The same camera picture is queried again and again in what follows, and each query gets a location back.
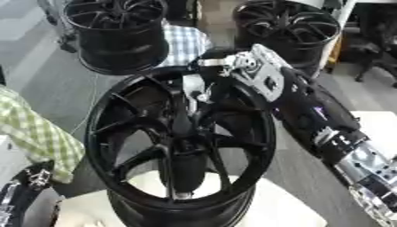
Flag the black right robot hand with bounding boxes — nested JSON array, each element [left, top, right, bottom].
[[189, 48, 245, 105]]

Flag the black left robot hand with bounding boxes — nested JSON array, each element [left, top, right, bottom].
[[11, 160, 58, 208]]

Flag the large black spoked wheel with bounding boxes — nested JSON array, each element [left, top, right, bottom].
[[83, 66, 278, 227]]

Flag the black wheel with wide barrel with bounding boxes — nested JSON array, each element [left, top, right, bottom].
[[230, 0, 343, 78]]

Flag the black wheel with thin spokes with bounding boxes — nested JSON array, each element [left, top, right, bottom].
[[60, 0, 171, 75]]

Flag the black office chair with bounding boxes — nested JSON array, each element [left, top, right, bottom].
[[339, 3, 397, 89]]

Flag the thin white cable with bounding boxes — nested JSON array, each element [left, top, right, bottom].
[[69, 73, 101, 136]]

